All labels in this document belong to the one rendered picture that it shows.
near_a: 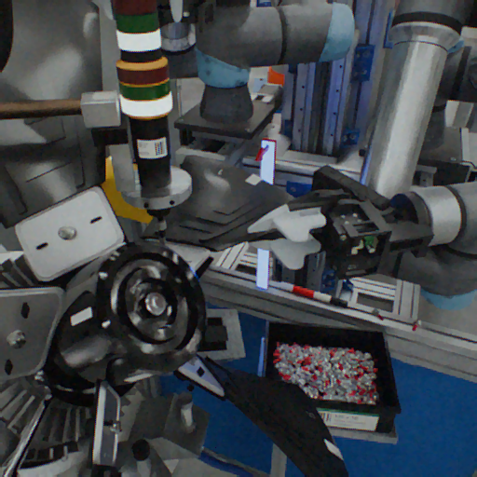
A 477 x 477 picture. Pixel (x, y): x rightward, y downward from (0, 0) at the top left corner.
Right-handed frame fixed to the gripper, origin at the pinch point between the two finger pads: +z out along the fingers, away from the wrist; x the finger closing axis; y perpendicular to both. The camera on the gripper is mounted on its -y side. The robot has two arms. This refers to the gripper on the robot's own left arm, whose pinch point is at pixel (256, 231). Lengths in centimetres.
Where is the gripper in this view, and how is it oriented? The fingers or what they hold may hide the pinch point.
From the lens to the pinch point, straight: 57.1
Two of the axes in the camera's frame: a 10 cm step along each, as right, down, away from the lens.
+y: 2.4, 6.5, -7.2
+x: -0.2, 7.5, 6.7
